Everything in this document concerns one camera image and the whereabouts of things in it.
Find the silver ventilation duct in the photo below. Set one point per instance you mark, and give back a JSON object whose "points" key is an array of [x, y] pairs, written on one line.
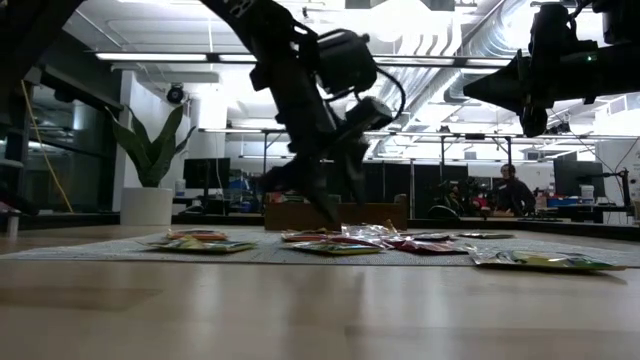
{"points": [[500, 30]]}

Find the blue storage box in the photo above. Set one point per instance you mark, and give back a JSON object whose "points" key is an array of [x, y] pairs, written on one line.
{"points": [[562, 202]]}

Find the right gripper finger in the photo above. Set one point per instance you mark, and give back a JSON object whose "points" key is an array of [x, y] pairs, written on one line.
{"points": [[507, 101], [500, 77]]}

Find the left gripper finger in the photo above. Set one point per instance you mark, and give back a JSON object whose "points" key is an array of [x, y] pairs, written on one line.
{"points": [[359, 172], [320, 192]]}

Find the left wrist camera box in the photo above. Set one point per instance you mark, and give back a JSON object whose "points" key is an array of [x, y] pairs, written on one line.
{"points": [[370, 114]]}

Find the wooden compartment tea box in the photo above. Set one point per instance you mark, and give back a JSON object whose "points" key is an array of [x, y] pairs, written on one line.
{"points": [[380, 217]]}

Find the small white cup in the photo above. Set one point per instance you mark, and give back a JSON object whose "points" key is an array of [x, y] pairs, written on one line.
{"points": [[180, 187]]}

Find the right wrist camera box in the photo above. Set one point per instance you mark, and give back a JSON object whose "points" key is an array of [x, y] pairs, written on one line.
{"points": [[560, 27]]}

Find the black workbench frame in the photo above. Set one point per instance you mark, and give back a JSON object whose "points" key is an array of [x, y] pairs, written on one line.
{"points": [[425, 134]]}

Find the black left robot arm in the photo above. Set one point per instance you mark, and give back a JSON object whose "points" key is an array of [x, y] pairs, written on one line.
{"points": [[270, 35]]}

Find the ceiling strip light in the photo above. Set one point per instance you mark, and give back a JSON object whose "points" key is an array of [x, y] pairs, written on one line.
{"points": [[150, 56]]}

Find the grey woven placemat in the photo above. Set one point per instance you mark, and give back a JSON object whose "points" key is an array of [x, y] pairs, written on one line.
{"points": [[425, 259]]}

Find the small white post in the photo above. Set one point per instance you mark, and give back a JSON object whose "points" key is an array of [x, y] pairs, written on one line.
{"points": [[13, 225]]}

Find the person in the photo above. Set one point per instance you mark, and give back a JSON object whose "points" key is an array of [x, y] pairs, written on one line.
{"points": [[515, 192]]}

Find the snake plant in white pot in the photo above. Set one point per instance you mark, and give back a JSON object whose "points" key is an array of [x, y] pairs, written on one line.
{"points": [[150, 160]]}

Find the black partition panel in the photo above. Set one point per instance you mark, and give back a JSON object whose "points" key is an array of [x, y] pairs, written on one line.
{"points": [[397, 185], [376, 185], [427, 187], [455, 175]]}

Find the black ceiling camera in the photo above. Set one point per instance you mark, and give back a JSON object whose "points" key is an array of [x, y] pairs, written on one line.
{"points": [[175, 94]]}

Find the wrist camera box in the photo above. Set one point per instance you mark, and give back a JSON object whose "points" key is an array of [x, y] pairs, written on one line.
{"points": [[560, 27], [370, 114]]}

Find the black computer monitor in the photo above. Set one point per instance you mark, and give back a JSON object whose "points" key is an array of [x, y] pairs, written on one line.
{"points": [[575, 177], [206, 172]]}

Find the white bucket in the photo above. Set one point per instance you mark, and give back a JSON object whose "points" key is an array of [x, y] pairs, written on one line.
{"points": [[587, 193]]}

